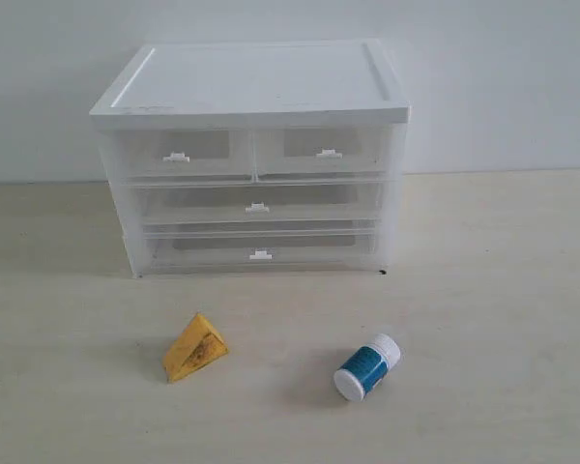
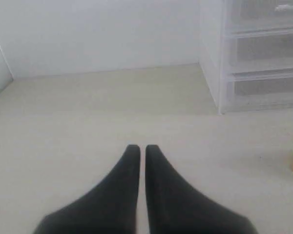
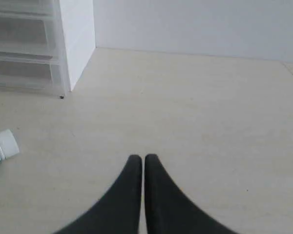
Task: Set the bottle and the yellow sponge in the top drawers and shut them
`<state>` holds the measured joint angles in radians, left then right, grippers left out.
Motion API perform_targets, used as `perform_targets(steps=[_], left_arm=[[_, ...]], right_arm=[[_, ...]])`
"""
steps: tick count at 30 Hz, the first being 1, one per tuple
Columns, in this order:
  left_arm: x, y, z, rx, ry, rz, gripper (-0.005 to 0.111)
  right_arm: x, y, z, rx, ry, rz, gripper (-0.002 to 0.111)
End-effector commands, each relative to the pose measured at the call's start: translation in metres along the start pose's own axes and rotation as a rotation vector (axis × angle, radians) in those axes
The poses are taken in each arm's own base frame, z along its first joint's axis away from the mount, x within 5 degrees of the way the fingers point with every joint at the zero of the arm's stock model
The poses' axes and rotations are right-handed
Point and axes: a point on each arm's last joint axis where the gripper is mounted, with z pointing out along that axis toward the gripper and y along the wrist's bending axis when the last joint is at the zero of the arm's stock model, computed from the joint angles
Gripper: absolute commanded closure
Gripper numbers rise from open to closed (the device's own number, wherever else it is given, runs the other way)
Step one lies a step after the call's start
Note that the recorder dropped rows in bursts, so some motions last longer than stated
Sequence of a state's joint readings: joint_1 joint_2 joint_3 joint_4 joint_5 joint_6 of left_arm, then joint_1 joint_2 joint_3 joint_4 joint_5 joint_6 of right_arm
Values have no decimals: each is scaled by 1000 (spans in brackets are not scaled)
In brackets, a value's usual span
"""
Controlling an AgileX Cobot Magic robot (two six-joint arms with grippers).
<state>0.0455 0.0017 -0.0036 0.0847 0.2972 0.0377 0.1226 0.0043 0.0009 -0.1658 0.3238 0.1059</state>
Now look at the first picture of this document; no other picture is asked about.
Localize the yellow wedge block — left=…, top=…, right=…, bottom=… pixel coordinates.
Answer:
left=162, top=313, right=229, bottom=383

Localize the white blue pill bottle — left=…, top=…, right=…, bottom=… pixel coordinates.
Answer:
left=333, top=333, right=401, bottom=402

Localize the white plastic drawer cabinet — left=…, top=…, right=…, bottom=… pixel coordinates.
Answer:
left=90, top=39, right=410, bottom=277

